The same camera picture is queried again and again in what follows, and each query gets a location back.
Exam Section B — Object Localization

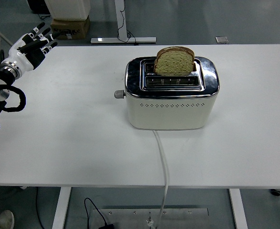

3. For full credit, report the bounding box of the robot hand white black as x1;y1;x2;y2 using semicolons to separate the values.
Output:
0;21;61;73

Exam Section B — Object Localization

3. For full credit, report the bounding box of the cream toaster chrome top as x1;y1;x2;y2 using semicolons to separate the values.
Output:
124;56;220;131

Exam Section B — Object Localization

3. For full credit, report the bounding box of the black box on floor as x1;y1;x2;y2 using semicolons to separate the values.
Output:
27;0;51;14

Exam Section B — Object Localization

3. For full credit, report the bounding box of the brown cardboard box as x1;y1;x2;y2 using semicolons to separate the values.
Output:
50;15;91;40

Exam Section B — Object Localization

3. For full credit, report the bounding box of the white plastic container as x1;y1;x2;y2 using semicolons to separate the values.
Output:
44;0;91;21

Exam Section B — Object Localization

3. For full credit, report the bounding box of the white desk leg with foot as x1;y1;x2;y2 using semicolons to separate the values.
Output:
90;0;157;45

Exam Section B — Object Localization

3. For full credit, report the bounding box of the brown bread slice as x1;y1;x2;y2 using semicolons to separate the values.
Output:
153;46;195;77

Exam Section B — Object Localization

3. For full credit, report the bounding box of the white table leg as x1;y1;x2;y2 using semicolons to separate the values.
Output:
52;187;72;229
228;188;249;229

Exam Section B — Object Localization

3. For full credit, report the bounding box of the person's shoe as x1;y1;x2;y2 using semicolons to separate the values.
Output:
0;209;15;229

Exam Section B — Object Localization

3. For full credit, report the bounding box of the grey metal plate with screws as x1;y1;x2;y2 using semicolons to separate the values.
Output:
92;208;210;229

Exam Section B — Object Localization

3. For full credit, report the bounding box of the thin black cable on desk leg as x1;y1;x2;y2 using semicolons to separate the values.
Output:
117;0;137;45

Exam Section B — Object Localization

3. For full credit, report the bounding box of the thin black hanging cable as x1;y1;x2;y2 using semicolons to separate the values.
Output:
35;187;46;229

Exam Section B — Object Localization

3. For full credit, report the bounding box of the white toaster power cable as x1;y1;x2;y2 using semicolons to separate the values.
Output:
146;130;171;229

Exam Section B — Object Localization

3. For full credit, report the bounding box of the black cable with adapter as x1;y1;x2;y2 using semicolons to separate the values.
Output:
84;197;115;229

